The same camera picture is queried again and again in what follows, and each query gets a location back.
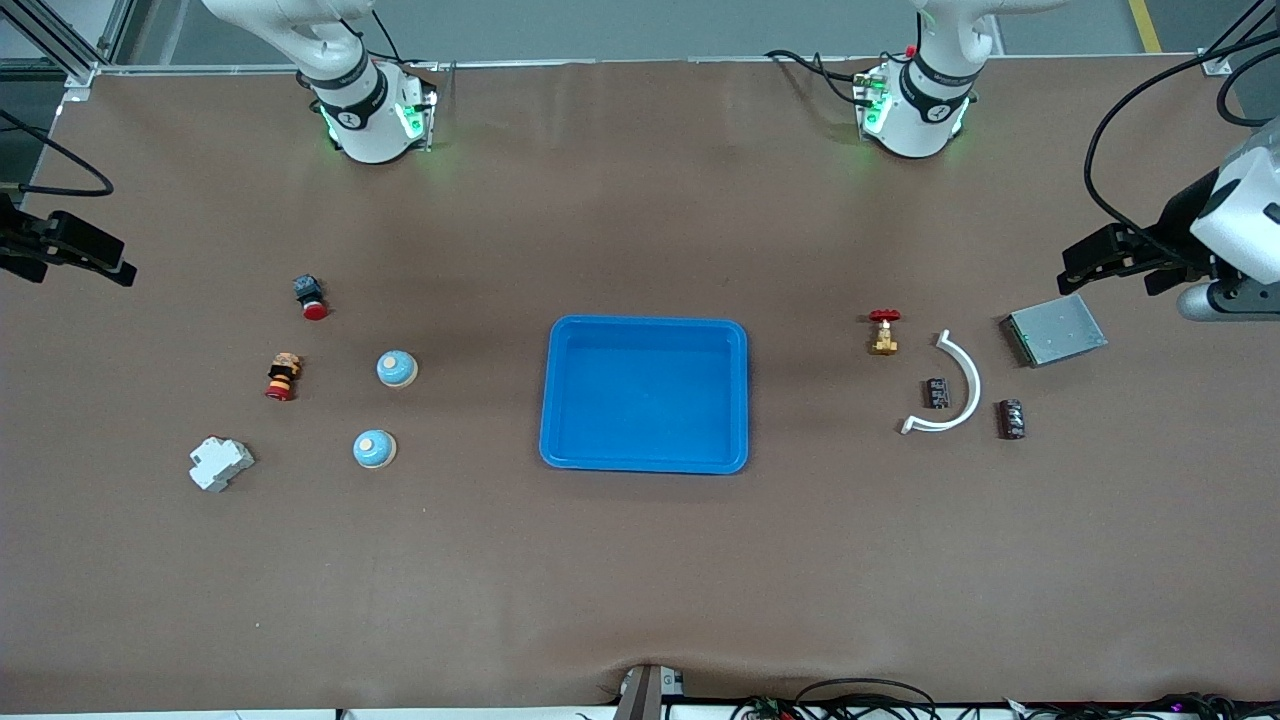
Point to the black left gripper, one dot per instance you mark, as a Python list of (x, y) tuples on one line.
[(1182, 225)]

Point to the dark brown cylindrical capacitor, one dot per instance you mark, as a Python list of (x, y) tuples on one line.
[(937, 393), (1013, 419)]

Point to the blue dome call bell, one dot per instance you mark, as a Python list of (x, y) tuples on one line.
[(374, 449), (397, 369)]

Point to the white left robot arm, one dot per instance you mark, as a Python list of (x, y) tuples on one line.
[(915, 110)]

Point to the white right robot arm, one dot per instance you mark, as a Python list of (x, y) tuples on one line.
[(365, 110)]

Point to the silver metal box module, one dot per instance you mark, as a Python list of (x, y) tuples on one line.
[(1055, 330)]

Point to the white curved plastic clip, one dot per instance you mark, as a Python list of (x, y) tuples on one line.
[(972, 395)]

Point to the grey push button red cap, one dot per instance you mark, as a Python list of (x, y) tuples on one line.
[(310, 297)]

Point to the white circuit breaker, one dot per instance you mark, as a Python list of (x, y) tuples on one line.
[(220, 465)]

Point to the brass valve red handwheel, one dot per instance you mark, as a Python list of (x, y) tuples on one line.
[(884, 342)]

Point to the blue plastic tray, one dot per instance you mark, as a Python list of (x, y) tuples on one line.
[(645, 400)]

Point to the brown table cover mat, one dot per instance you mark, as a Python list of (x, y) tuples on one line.
[(640, 560)]

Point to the aluminium frame profile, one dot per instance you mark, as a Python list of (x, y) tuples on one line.
[(1235, 35), (55, 40)]

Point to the red yellow emergency stop switch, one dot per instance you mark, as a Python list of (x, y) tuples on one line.
[(283, 378)]

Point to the grey table edge bracket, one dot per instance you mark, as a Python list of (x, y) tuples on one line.
[(647, 695)]

